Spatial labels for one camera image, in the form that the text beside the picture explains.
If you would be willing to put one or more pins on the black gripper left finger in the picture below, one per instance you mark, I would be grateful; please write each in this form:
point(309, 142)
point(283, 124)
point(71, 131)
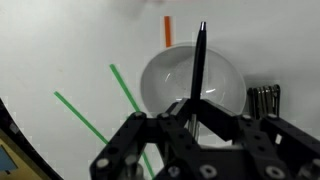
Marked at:
point(133, 143)

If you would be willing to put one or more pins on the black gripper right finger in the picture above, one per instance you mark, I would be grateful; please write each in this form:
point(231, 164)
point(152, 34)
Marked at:
point(283, 146)

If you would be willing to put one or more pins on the black and silver pen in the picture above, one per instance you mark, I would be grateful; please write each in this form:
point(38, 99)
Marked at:
point(199, 60)

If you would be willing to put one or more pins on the white ceramic bowl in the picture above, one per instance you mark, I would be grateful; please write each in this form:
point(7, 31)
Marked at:
point(166, 76)

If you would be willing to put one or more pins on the black folding hex key set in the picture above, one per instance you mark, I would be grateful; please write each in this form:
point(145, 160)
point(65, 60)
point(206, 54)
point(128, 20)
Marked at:
point(263, 100)

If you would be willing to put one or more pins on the green straw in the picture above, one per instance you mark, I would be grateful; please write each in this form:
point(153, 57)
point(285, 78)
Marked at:
point(123, 85)
point(80, 115)

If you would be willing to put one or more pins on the yellow wooden table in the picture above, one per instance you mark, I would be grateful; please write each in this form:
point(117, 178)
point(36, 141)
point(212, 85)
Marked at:
point(20, 166)

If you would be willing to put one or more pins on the orange straw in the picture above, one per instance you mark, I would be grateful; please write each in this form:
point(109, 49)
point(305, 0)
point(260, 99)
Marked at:
point(167, 31)

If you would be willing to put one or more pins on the blue card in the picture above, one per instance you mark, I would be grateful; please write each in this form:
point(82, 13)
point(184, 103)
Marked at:
point(6, 160)

